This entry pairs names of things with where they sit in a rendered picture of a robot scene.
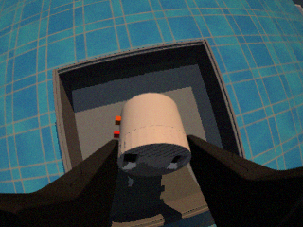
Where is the dark grey square tray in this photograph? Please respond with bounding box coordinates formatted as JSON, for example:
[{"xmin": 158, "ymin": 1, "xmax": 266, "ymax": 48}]
[{"xmin": 52, "ymin": 39, "xmax": 246, "ymax": 227}]

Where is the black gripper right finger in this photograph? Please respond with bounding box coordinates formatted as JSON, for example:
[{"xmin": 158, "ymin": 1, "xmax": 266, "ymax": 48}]
[{"xmin": 187, "ymin": 135, "xmax": 303, "ymax": 227}]

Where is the beige cylinder with two slots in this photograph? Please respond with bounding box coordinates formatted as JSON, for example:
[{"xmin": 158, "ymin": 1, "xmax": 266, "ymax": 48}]
[{"xmin": 114, "ymin": 94, "xmax": 192, "ymax": 177}]

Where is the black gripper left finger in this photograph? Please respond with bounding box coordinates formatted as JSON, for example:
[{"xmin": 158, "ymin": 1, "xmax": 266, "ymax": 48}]
[{"xmin": 0, "ymin": 139, "xmax": 118, "ymax": 227}]

